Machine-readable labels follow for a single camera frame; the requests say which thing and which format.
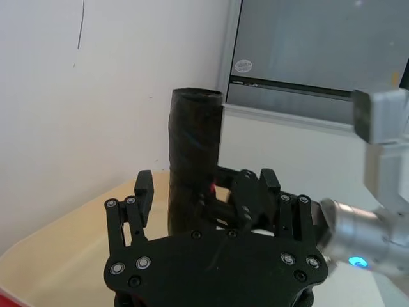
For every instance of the red object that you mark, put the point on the red object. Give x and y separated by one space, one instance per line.
8 295

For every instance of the black cardboard tube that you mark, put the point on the black cardboard tube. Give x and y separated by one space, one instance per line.
193 144

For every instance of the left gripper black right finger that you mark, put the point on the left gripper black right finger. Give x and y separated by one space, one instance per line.
295 220

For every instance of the round white sticker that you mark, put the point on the round white sticker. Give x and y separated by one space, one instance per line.
244 66

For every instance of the grey framed window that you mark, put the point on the grey framed window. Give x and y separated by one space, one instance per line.
306 48

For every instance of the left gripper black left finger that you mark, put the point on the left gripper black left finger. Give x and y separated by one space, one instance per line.
119 224

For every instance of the cream rounded tub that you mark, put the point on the cream rounded tub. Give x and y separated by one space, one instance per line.
64 249

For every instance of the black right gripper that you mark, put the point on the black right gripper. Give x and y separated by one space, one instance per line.
249 198

